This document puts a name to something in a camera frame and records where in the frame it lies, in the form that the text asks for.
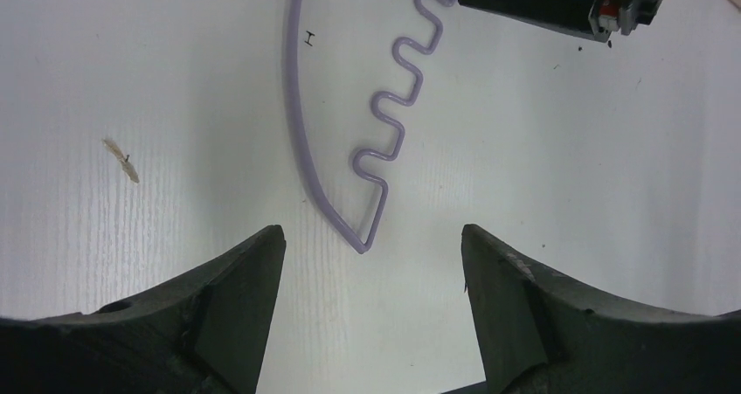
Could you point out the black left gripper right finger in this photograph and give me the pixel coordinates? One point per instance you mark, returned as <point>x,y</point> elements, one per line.
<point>542,331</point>

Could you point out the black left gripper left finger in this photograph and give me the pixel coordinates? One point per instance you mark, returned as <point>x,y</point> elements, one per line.
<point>204,331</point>

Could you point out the purple plastic hanger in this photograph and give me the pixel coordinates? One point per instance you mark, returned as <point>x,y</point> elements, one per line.
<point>297,127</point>

